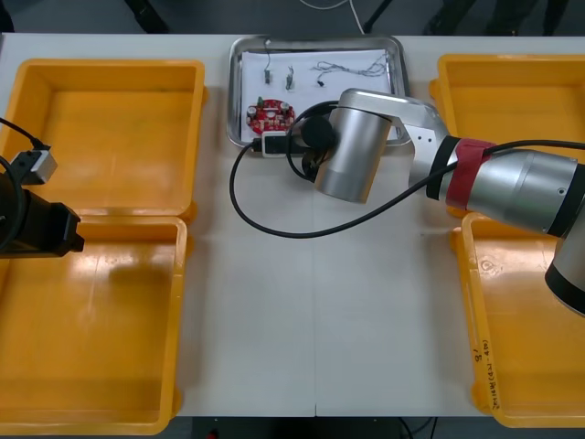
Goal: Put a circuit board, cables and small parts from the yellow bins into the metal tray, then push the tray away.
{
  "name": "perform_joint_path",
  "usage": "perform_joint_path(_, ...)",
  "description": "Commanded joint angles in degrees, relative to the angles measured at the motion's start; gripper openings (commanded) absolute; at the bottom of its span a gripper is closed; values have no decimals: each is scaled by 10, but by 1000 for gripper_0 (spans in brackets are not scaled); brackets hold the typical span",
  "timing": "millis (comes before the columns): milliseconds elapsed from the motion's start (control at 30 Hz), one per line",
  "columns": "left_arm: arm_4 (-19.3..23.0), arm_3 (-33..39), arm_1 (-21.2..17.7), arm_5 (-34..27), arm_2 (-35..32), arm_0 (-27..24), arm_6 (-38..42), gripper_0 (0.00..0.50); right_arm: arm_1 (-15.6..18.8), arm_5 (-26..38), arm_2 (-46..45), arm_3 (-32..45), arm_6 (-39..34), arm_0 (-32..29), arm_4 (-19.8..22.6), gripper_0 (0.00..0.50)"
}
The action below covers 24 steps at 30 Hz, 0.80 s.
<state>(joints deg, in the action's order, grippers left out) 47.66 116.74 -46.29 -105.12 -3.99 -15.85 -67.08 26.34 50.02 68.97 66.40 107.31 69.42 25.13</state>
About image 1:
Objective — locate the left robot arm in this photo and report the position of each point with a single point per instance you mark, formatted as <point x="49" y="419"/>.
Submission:
<point x="39" y="170"/>

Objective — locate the black robot torso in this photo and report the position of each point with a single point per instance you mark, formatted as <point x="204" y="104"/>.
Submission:
<point x="251" y="430"/>

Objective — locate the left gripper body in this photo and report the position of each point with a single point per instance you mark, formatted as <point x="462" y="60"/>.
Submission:
<point x="45" y="224"/>

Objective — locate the black stand leg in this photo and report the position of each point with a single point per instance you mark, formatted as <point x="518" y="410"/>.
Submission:
<point x="377" y="13"/>

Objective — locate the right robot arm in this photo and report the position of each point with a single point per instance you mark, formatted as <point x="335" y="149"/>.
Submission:
<point x="356" y="151"/>

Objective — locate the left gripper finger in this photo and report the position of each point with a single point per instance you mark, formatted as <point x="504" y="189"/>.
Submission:
<point x="79" y="244"/>

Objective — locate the round red circuit board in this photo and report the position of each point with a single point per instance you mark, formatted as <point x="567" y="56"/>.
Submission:
<point x="257" y="121"/>

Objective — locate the white paper sheet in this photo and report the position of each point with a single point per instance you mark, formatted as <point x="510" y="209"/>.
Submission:
<point x="315" y="93"/>

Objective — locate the yellow-orange plastic bin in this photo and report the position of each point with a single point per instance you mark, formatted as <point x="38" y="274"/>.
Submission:
<point x="114" y="343"/>
<point x="114" y="137"/>
<point x="503" y="91"/>
<point x="525" y="366"/>

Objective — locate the steel tray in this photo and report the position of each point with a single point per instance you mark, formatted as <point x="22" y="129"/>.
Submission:
<point x="235" y="91"/>

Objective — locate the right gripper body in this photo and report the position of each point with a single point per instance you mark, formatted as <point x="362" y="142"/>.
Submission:
<point x="314" y="170"/>

